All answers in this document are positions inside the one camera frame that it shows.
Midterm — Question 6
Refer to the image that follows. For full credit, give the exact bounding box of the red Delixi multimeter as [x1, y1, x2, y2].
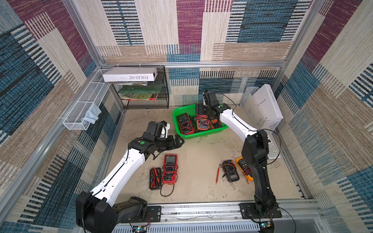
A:
[162, 154, 178, 185]

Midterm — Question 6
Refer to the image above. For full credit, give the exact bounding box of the green plastic basket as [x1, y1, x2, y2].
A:
[173, 104, 228, 140]

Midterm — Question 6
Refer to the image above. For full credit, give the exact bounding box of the orange Victor multimeter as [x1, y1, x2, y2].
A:
[195, 115, 210, 131]

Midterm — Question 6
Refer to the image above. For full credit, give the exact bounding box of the light blue cloth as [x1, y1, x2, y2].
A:
[82, 103, 102, 125]

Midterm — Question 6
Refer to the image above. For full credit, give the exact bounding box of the black wire mesh shelf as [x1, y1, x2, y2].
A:
[113, 66, 170, 110]

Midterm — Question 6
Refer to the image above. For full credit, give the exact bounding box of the white file box holder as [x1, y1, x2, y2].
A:
[241, 84, 283, 135]

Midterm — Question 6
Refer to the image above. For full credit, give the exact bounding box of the white calculator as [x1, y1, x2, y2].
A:
[268, 142, 281, 160]

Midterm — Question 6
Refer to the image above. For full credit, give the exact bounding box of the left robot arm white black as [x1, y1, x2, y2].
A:
[76, 121, 185, 233]

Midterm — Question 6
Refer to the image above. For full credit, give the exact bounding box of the white Folio box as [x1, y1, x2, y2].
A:
[103, 67, 158, 83]

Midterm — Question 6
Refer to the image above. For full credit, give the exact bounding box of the red Aneng multimeter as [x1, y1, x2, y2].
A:
[177, 113, 196, 135]

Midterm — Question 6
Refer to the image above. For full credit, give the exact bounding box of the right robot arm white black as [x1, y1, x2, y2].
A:
[203, 91, 282, 219]

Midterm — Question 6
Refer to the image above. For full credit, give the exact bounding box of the white wire wall basket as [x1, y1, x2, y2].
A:
[63, 82, 109, 131]

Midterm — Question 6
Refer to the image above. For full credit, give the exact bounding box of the green book on shelf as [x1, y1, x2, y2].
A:
[118, 84, 163, 101]

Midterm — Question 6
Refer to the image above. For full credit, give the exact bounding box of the small black multimeter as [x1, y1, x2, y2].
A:
[216, 160, 240, 183]

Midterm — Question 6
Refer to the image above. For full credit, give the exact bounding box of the orange clamp multimeter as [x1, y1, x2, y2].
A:
[209, 117, 222, 129]

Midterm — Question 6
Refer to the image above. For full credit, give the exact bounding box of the black pocket multimeter with leads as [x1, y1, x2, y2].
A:
[149, 167, 163, 190]

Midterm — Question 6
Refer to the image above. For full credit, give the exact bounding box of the yellow clamp meter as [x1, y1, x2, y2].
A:
[236, 157, 254, 182]

